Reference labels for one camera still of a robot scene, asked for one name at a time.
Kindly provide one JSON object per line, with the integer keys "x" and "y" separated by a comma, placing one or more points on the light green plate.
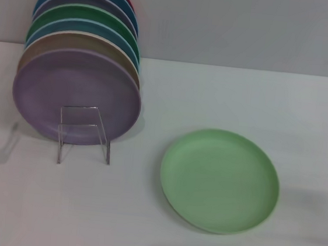
{"x": 219, "y": 181}

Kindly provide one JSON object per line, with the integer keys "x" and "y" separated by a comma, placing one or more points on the lilac plate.
{"x": 68, "y": 83}

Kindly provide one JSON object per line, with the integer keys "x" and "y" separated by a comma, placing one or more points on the beige plate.
{"x": 72, "y": 41}

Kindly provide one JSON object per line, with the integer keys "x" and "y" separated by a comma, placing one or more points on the light blue plate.
{"x": 83, "y": 26}

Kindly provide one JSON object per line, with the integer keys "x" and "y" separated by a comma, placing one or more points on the dark green plate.
{"x": 84, "y": 13}

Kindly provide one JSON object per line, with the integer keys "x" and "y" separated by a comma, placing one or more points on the grey purple plate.
{"x": 86, "y": 0}

